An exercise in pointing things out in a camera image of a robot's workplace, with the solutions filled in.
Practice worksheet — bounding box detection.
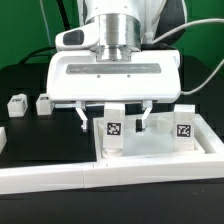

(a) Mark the white square table top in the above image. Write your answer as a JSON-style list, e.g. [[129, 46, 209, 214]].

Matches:
[[93, 112, 224, 160]]

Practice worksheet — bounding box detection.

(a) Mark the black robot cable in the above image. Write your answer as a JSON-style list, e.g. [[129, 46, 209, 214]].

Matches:
[[18, 0, 68, 65]]

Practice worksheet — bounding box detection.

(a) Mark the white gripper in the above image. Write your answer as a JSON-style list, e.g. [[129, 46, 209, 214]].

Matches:
[[46, 29, 181, 132]]

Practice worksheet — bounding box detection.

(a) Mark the white L-shaped obstacle fence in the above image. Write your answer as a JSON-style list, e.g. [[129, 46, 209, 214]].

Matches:
[[0, 131, 224, 195]]

